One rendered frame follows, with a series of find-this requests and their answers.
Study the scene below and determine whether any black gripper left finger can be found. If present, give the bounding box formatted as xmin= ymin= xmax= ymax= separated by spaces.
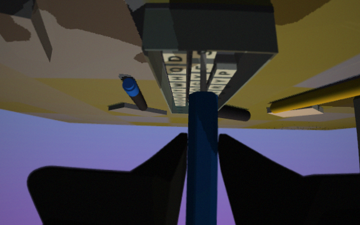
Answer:
xmin=27 ymin=132 xmax=188 ymax=225

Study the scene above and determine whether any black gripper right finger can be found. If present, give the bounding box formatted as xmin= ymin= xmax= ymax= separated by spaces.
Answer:
xmin=217 ymin=134 xmax=360 ymax=225

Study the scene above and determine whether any tan flat square slab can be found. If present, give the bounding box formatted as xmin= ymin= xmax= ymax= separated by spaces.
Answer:
xmin=267 ymin=105 xmax=324 ymax=118

